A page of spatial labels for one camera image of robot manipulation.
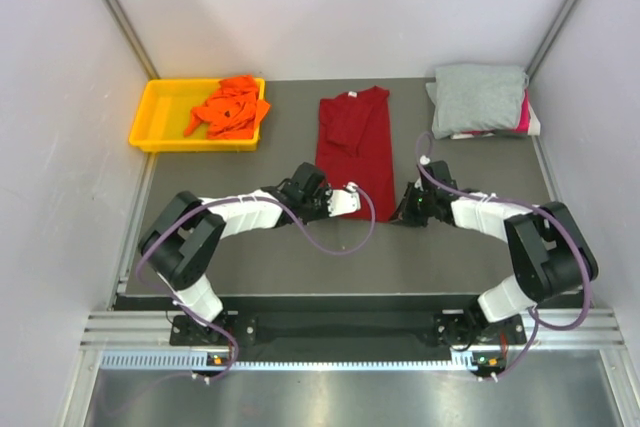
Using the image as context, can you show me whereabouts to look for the dark red t shirt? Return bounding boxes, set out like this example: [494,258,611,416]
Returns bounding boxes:
[315,86,396,223]

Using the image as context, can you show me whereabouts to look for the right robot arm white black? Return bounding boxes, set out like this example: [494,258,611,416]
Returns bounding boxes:
[390,157,599,343]

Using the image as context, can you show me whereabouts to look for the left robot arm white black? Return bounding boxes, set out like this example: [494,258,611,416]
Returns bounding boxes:
[138,163,334,344]

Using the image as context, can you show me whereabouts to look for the orange t shirt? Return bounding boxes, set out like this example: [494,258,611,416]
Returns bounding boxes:
[183,75,271,140]

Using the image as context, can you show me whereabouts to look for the folded grey t shirt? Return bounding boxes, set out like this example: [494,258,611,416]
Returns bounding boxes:
[425,64,529,139]

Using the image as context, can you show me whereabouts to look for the folded pink white t shirt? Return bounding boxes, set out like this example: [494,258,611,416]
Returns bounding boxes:
[450,90,541,140]

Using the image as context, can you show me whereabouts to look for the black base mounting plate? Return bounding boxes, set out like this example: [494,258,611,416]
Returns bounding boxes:
[168,310,526,348]

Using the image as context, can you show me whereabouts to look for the yellow plastic bin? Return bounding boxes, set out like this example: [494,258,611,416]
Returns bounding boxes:
[129,77,265,153]

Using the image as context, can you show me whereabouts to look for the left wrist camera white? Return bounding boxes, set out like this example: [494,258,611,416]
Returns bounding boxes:
[327,182,361,217]

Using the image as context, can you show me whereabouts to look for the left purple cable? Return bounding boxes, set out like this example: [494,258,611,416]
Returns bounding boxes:
[134,180,377,383]

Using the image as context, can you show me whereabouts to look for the purple cable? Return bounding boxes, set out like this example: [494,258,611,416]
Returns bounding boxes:
[134,180,377,383]
[415,131,594,383]

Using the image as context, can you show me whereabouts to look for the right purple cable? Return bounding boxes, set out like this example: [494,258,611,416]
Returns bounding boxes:
[415,131,594,383]

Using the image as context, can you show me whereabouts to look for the aluminium frame rail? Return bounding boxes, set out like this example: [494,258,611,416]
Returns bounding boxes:
[81,308,625,350]

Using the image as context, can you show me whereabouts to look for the grey slotted cable duct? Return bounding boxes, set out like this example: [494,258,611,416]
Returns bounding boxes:
[100,350,478,372]

